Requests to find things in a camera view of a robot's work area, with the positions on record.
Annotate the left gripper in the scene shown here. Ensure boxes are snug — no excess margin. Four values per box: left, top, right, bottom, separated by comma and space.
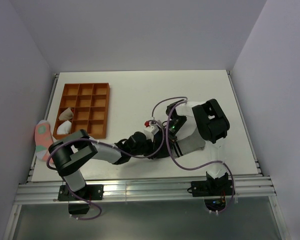
130, 135, 162, 160

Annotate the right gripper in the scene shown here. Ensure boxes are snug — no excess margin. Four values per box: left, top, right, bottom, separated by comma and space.
157, 115, 187, 155

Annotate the dark blue patterned sock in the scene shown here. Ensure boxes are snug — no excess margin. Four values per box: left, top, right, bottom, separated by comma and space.
144, 139, 170, 159

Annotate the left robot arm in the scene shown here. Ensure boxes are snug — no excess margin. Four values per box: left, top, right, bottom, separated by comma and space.
48, 129, 165, 200

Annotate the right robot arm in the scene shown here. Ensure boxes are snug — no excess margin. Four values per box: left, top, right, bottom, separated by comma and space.
157, 98, 230, 195

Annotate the grey striped sock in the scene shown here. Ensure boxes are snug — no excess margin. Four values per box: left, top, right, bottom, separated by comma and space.
171, 131, 206, 158

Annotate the orange compartment tray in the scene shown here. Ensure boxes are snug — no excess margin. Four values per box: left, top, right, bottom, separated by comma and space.
52, 83, 110, 140

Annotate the white rolled sock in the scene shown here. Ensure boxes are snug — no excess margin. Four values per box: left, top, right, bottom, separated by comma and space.
56, 120, 72, 135

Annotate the beige rolled sock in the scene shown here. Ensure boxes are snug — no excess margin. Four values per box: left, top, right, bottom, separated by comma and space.
58, 107, 74, 121

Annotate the pink green sock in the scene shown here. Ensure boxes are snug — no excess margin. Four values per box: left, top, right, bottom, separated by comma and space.
34, 120, 54, 162

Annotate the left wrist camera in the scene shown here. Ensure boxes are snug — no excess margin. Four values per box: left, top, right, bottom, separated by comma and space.
143, 120, 162, 141

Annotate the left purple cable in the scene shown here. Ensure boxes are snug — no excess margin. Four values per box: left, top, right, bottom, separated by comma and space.
46, 124, 166, 221

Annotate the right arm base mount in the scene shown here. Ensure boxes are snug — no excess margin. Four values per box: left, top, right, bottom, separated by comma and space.
187, 172, 236, 213

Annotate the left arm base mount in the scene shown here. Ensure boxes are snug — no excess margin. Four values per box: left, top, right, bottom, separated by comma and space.
57, 184, 104, 221

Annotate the aluminium frame rail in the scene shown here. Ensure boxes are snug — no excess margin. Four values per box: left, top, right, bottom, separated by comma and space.
13, 175, 277, 205

